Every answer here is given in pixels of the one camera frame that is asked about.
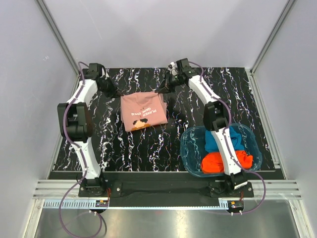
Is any left small control board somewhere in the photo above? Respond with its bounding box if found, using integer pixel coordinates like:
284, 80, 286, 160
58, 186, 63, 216
96, 200, 109, 207

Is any blue transparent plastic bin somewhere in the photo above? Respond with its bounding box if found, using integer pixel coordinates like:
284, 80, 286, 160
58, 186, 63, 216
180, 123, 263, 178

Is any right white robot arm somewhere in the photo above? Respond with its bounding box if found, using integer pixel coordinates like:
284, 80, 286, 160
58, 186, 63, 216
156, 58, 248, 197

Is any aluminium corner post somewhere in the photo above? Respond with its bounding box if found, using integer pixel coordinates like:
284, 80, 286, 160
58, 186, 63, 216
250, 0, 297, 75
35, 0, 79, 75

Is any blue t shirt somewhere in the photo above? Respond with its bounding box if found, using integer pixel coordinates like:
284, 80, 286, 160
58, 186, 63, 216
205, 126, 245, 153

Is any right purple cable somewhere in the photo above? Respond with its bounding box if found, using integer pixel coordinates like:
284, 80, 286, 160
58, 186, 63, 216
189, 61, 267, 214

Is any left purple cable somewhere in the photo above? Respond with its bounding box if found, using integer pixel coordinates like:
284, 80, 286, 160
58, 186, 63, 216
58, 61, 107, 238

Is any small control board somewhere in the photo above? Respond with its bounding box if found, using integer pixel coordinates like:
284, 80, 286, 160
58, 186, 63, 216
96, 200, 109, 207
229, 200, 244, 210

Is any right aluminium corner post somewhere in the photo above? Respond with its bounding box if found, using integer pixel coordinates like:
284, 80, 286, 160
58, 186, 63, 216
250, 0, 297, 75

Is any right small control board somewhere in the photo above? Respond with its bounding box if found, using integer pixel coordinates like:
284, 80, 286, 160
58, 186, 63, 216
229, 200, 244, 210

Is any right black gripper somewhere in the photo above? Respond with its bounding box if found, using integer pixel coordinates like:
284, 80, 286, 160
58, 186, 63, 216
155, 71, 182, 95

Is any purple cable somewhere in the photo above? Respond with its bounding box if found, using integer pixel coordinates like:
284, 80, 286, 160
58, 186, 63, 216
189, 61, 267, 214
58, 61, 107, 238

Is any aluminium frame rail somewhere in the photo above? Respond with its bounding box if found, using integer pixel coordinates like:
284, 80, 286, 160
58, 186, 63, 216
33, 179, 302, 200

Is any pink t shirt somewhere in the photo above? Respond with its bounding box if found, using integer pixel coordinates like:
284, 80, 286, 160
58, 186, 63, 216
120, 92, 168, 132

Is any orange t shirt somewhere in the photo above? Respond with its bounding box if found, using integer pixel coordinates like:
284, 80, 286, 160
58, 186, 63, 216
201, 150, 253, 174

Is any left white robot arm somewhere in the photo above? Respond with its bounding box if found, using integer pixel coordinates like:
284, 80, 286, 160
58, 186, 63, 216
57, 61, 123, 196

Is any left aluminium corner post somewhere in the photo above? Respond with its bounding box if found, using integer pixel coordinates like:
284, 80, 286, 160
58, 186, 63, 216
35, 0, 79, 75

